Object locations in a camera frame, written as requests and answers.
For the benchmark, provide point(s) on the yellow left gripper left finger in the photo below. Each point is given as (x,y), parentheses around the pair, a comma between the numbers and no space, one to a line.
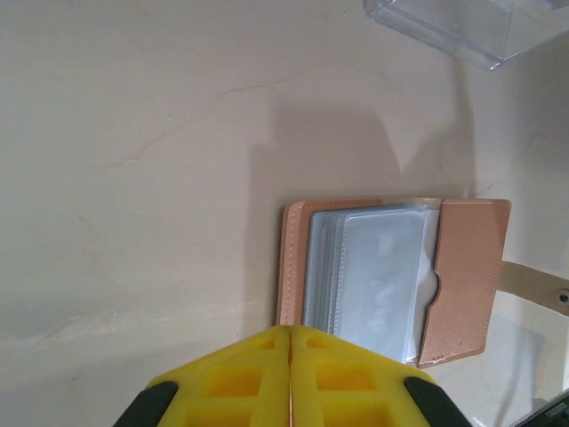
(231,382)

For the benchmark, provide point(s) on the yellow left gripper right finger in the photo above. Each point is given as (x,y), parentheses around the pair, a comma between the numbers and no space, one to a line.
(351,382)

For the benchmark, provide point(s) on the tan leather card holder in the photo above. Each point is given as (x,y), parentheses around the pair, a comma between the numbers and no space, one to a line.
(467,276)

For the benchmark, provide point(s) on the clear plastic box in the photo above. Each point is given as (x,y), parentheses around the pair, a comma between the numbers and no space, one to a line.
(467,26)

